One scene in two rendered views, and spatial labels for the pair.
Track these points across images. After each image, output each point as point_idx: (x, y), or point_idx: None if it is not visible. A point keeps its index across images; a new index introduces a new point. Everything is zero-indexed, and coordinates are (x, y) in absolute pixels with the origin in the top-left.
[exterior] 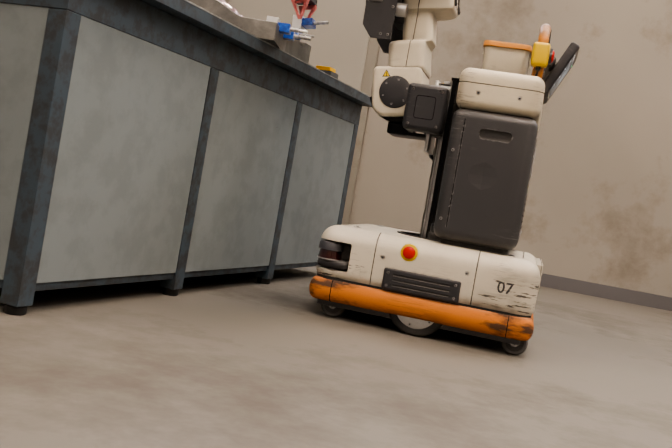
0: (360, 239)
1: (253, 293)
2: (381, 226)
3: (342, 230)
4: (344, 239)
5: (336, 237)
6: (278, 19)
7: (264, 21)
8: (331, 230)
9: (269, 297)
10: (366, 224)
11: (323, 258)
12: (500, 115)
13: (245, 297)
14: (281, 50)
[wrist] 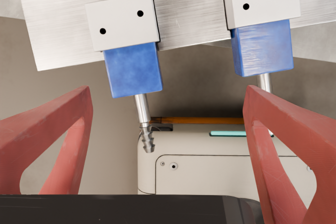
0: (138, 173)
1: (194, 52)
2: (307, 170)
3: (142, 156)
4: (137, 157)
5: (137, 149)
6: (104, 50)
7: (27, 26)
8: (141, 145)
9: (190, 69)
10: (291, 155)
11: (139, 134)
12: None
13: (163, 55)
14: (209, 45)
